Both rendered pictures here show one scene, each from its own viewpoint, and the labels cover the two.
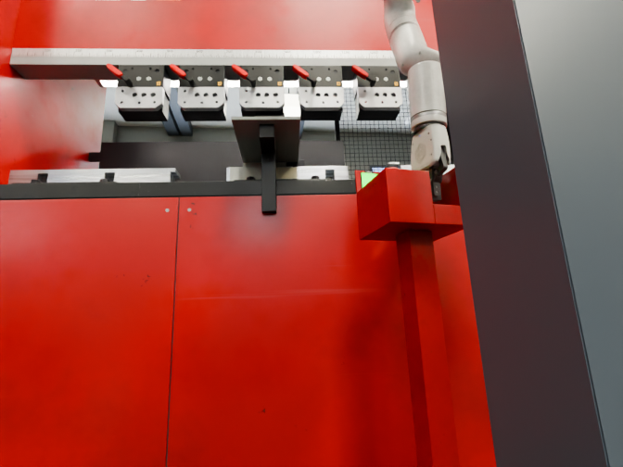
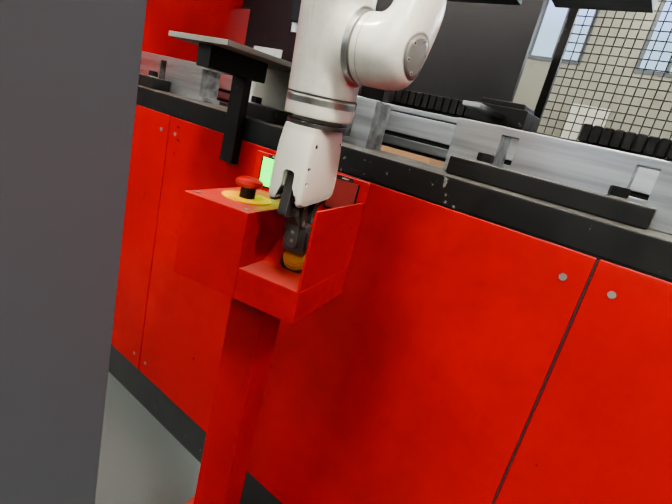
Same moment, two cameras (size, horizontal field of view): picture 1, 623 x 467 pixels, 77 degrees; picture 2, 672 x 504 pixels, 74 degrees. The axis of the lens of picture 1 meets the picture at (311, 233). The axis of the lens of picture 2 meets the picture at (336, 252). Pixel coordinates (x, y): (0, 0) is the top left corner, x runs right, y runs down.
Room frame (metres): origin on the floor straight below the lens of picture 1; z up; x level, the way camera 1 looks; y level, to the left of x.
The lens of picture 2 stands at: (0.43, -0.69, 0.92)
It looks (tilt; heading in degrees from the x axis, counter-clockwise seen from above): 16 degrees down; 38
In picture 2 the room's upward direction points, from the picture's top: 14 degrees clockwise
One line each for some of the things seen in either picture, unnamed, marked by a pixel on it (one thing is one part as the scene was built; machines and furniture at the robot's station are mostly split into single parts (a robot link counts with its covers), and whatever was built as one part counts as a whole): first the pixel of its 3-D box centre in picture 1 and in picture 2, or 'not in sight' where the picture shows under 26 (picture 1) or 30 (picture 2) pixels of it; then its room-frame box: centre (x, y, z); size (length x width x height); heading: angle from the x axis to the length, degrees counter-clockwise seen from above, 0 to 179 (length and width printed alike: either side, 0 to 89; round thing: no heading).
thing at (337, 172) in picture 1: (287, 183); (309, 109); (1.19, 0.07, 0.92); 0.39 x 0.06 x 0.10; 94
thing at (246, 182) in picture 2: not in sight; (248, 190); (0.84, -0.19, 0.79); 0.04 x 0.04 x 0.04
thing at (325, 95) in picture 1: (320, 93); not in sight; (1.20, -0.05, 1.26); 0.15 x 0.09 x 0.17; 94
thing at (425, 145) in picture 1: (430, 148); (310, 159); (0.85, -0.29, 0.86); 0.10 x 0.07 x 0.11; 17
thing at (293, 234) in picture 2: (437, 184); (292, 230); (0.84, -0.29, 0.77); 0.03 x 0.03 x 0.07; 17
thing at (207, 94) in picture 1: (204, 93); not in sight; (1.17, 0.35, 1.26); 0.15 x 0.09 x 0.17; 94
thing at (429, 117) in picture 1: (427, 124); (320, 109); (0.85, -0.29, 0.92); 0.09 x 0.08 x 0.03; 17
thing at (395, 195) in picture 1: (409, 195); (273, 226); (0.87, -0.23, 0.75); 0.20 x 0.16 x 0.18; 107
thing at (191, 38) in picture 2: (268, 142); (250, 56); (1.04, 0.12, 1.00); 0.26 x 0.18 x 0.01; 4
